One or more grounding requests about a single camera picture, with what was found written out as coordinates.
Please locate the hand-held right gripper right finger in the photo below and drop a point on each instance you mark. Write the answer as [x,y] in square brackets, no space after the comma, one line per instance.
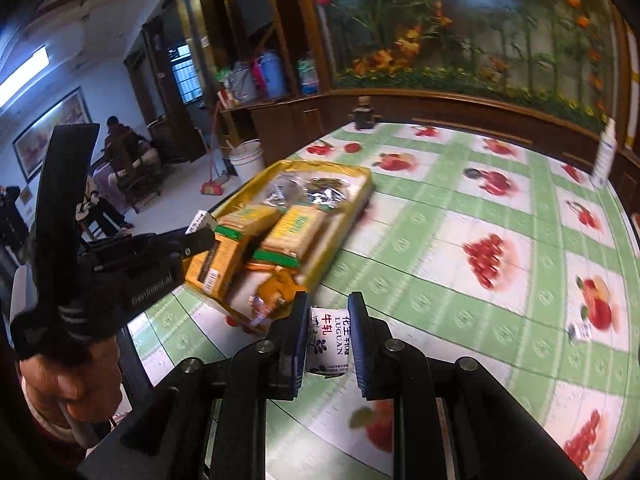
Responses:
[359,345]

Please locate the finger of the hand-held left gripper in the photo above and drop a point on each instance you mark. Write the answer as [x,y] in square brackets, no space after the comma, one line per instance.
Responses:
[197,243]

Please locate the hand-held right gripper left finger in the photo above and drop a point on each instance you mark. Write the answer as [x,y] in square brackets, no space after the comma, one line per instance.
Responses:
[300,340]

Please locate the small white candy packet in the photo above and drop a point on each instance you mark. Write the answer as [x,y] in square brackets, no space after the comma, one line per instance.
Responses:
[327,340]
[580,332]

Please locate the orange snack packet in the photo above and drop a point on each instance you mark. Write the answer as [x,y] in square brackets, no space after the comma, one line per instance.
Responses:
[215,270]
[277,295]

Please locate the silver foil snack packet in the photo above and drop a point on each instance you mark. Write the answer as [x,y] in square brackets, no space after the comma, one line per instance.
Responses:
[280,190]
[325,194]

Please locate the yellow rectangular tray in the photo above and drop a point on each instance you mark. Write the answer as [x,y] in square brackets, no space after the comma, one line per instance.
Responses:
[350,210]

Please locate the person's left forearm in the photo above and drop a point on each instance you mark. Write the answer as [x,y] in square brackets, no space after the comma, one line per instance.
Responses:
[25,452]

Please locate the person's left hand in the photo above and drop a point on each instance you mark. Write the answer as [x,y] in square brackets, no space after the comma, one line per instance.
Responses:
[70,385]

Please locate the yellow green snack packet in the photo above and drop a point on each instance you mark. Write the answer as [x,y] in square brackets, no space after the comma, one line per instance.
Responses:
[247,220]
[295,227]

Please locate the red broom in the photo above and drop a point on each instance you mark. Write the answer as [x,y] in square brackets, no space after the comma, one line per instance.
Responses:
[212,187]

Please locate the wooden chair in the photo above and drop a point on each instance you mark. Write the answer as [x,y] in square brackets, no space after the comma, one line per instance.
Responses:
[140,180]

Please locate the white plastic bucket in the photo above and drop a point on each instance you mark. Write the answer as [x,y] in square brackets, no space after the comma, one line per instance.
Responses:
[247,162]

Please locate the dark wicker basket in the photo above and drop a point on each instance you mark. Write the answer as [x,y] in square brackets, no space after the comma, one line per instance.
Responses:
[162,135]

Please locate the wooden cabinet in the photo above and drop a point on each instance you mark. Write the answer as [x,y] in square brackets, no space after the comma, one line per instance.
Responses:
[280,125]

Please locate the barred window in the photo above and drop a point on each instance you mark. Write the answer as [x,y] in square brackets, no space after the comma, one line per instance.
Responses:
[185,75]

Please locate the green plastic bag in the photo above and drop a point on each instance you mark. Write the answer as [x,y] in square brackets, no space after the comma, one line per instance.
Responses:
[223,76]

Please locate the fruit print tablecloth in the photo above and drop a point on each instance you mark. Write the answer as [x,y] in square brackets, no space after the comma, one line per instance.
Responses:
[450,200]

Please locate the red thermos flask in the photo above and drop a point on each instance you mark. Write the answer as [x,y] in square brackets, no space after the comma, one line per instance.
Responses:
[259,80]

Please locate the ceiling light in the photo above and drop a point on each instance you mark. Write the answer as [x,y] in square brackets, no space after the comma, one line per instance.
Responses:
[25,72]

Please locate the blue thermos flask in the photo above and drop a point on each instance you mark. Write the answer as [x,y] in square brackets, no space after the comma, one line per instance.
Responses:
[274,75]

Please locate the large clear water bottle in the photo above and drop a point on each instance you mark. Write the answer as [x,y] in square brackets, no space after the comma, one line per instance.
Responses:
[307,77]

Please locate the small black jar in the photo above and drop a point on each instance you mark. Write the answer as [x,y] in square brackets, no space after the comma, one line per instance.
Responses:
[363,116]

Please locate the white plastic bottle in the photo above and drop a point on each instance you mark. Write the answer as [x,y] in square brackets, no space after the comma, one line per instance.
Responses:
[604,155]

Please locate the framed wall picture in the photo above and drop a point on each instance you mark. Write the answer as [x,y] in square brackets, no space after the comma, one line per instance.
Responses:
[50,130]

